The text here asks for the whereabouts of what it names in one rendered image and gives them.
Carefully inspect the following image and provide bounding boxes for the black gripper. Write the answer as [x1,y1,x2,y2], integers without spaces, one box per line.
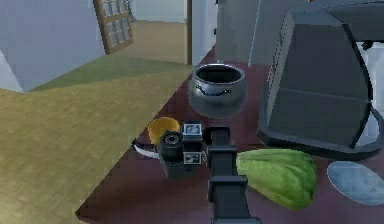
[132,130,203,181]

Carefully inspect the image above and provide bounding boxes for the silver round pot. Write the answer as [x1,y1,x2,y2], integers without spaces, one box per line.
[187,62,250,120]

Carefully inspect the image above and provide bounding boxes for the brown door with glass panes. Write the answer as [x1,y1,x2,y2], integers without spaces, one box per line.
[92,0,135,56]

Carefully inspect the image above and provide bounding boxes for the green lettuce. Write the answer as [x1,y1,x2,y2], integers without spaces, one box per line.
[235,148,318,211]

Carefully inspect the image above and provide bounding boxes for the grey coffee machine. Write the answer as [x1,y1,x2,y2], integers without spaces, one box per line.
[257,0,384,162]

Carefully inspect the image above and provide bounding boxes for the grey blue plate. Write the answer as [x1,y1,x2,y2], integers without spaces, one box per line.
[326,160,384,207]

